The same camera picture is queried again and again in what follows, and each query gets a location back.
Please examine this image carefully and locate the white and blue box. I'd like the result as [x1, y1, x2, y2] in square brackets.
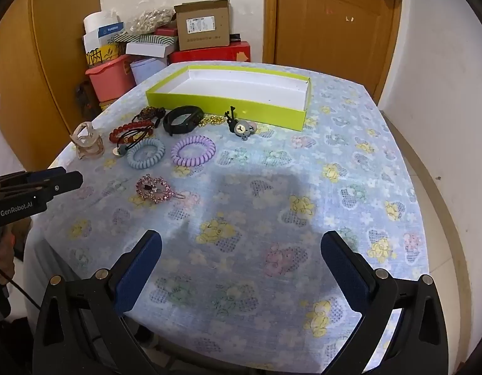
[83, 21, 126, 53]

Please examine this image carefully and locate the wooden room door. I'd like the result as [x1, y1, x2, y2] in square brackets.
[263, 0, 403, 104]

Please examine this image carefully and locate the plain white box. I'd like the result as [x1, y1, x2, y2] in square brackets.
[126, 42, 175, 57]

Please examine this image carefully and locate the brown bead bracelet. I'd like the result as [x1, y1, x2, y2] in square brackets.
[132, 106, 166, 126]

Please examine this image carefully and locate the black smart band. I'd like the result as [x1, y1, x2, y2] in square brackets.
[163, 106, 205, 137]

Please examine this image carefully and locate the yellow patterned box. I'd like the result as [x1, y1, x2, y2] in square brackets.
[86, 43, 122, 67]

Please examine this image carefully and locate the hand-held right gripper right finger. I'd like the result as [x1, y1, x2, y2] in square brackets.
[320, 230, 448, 375]

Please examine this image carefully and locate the green cardboard tray box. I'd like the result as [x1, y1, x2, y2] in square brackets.
[146, 65, 312, 131]

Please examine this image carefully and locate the green striped box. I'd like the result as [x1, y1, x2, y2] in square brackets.
[112, 33, 179, 48]

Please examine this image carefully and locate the gold bead chain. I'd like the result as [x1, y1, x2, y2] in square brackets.
[198, 114, 228, 128]

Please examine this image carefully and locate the pink rhinestone hair clip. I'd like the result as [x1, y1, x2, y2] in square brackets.
[136, 176, 186, 206]

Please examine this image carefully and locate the beige hair claw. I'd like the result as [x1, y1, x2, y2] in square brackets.
[70, 122, 105, 161]

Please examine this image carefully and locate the red bead bracelet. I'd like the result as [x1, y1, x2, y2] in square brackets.
[109, 122, 156, 143]

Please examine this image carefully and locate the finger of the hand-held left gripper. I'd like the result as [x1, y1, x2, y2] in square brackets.
[0, 166, 68, 190]
[29, 171, 84, 204]

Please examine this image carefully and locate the black hair tie with charm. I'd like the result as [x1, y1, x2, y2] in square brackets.
[112, 127, 156, 158]

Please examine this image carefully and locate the wooden wardrobe door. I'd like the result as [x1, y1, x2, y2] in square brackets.
[0, 0, 101, 173]

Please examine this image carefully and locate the white paper roll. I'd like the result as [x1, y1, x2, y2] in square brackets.
[83, 11, 120, 36]

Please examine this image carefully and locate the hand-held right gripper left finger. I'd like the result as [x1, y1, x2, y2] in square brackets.
[32, 230, 163, 375]

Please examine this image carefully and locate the blue spiral hair tie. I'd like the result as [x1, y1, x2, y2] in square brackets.
[126, 138, 166, 169]

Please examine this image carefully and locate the purple spiral hair tie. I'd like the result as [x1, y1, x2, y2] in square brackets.
[171, 135, 216, 167]

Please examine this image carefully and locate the dark patterned bag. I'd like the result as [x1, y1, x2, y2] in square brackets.
[75, 81, 103, 120]

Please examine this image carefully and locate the clear bag of nuts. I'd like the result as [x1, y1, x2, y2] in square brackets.
[128, 8, 175, 35]

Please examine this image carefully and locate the red gift box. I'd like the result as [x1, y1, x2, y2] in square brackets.
[167, 41, 251, 65]

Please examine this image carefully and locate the pink plastic bin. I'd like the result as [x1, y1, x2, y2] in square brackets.
[85, 55, 137, 103]

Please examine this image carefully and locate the lavender plastic bin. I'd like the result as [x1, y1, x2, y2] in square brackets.
[130, 58, 171, 85]

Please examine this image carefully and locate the brown cardboard box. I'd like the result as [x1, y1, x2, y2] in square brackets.
[174, 0, 231, 51]

